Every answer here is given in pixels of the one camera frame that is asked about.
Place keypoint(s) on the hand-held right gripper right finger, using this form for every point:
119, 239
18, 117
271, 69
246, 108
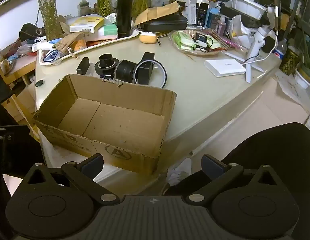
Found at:
212, 166

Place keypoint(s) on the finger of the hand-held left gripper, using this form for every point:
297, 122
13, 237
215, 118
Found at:
16, 138

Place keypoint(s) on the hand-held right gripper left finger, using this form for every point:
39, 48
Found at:
92, 166

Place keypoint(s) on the brown cardboard box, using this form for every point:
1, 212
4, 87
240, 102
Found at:
119, 122

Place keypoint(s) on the small black box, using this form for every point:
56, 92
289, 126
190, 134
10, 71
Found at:
83, 65

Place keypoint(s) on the black tape roll with cap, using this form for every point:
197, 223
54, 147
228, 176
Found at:
106, 63

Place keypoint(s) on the black rectangular box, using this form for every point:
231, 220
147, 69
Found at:
145, 71

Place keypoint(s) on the orange dog earphone case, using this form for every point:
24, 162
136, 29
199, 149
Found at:
148, 38

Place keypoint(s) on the black chair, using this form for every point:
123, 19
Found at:
270, 145

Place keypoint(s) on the flat cardboard sheet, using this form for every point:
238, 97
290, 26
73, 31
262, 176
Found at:
245, 110

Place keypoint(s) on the wooden side table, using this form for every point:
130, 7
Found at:
17, 66

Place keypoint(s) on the blue white mask pouch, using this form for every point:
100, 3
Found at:
51, 56

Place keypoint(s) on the white blue tube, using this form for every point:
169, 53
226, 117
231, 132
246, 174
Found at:
46, 45

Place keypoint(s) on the white adapter box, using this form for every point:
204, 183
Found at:
225, 67

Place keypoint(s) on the orange snack packet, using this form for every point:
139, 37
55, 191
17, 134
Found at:
78, 44

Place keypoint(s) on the glass dish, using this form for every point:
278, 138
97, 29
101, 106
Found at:
217, 51

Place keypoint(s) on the small black carton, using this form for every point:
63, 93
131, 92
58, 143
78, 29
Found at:
201, 41

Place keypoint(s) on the glass vase with dried flowers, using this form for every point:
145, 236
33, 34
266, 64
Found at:
50, 17

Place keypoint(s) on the green wipes pack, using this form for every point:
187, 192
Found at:
179, 42
188, 40

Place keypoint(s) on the pineapple pattern jar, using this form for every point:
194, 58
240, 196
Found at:
289, 61

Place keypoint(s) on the yellow white carton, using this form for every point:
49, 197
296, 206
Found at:
86, 23

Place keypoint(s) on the cola bottle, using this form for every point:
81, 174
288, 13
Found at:
280, 50

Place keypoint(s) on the silver carabiner clip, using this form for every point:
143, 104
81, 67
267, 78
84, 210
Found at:
159, 42

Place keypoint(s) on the white plastic tray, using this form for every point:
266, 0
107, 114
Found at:
129, 36

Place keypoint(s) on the green white tissue pack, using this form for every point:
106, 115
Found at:
108, 31

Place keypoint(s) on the white gimbal tripod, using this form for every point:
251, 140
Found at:
260, 36

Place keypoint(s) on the white plastic bag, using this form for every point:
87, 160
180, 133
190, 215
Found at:
238, 28

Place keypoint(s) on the pink pump bottle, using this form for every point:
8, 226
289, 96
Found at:
221, 25

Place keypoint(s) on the small clear bottle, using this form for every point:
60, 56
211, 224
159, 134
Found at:
84, 8

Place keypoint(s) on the blue carton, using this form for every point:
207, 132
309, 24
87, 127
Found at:
212, 18

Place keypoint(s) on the green white packet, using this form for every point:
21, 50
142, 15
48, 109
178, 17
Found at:
110, 19

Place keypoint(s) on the black hard case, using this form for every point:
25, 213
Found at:
165, 24

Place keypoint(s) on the tall black carton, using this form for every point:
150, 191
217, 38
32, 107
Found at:
202, 15

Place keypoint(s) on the black thermos bottle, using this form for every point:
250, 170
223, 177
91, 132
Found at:
124, 12

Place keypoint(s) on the brown paper envelope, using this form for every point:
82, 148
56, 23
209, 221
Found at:
156, 11

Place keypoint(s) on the white food container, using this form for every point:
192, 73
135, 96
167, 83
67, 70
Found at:
247, 5

